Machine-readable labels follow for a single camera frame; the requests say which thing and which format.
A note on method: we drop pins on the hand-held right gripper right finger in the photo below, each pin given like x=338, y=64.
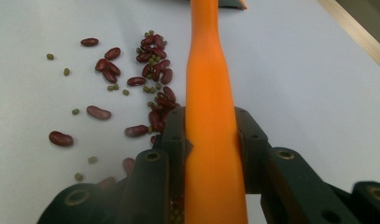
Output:
x=253, y=149

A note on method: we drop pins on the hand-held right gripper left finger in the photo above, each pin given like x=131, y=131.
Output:
x=175, y=149

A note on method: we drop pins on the orange brush with grey bristles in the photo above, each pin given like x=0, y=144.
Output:
x=211, y=124

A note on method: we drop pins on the red kidney beans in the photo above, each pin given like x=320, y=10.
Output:
x=61, y=138

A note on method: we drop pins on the grey dustpan with orange lip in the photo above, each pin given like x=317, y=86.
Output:
x=231, y=3

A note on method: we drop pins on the green mung beans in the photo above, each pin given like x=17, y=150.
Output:
x=50, y=56

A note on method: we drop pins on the light wooden table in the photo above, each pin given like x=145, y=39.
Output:
x=358, y=37

